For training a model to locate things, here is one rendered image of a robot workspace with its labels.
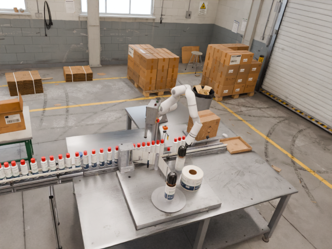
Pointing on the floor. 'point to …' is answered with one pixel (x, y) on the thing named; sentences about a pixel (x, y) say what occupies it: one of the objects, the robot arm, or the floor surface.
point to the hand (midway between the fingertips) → (186, 146)
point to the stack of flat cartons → (24, 83)
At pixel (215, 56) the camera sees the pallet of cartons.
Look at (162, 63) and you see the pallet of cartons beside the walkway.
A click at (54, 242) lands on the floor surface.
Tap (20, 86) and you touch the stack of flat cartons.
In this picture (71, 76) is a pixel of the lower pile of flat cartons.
